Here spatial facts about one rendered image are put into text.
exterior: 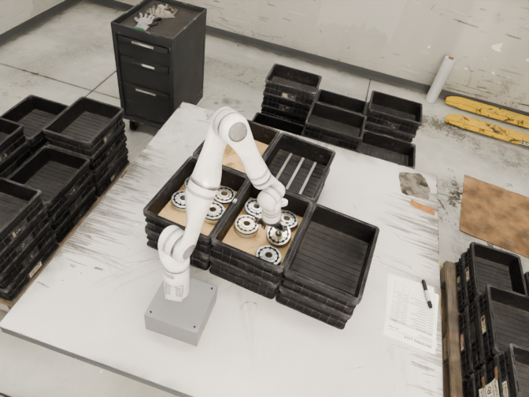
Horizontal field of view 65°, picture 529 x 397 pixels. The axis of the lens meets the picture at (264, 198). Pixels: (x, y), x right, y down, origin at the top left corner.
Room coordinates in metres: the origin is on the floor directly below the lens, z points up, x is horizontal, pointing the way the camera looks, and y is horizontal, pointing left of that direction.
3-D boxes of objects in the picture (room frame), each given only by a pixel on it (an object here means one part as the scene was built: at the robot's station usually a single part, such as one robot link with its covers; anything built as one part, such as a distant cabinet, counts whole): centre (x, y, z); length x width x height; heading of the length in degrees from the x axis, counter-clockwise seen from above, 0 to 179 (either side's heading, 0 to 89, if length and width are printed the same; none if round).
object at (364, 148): (2.44, -0.78, 0.31); 0.40 x 0.30 x 0.34; 82
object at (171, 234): (0.81, 0.25, 1.05); 0.09 x 0.09 x 0.17; 63
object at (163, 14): (3.00, 1.01, 0.88); 0.29 x 0.22 x 0.03; 172
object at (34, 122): (2.00, 1.55, 0.31); 0.40 x 0.30 x 0.34; 172
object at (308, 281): (1.06, -0.31, 0.92); 0.40 x 0.30 x 0.02; 166
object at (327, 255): (1.06, -0.31, 0.87); 0.40 x 0.30 x 0.11; 166
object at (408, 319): (1.00, -0.71, 0.70); 0.33 x 0.23 x 0.01; 172
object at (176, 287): (0.81, 0.25, 0.89); 0.09 x 0.09 x 0.17; 0
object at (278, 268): (1.13, -0.02, 0.92); 0.40 x 0.30 x 0.02; 166
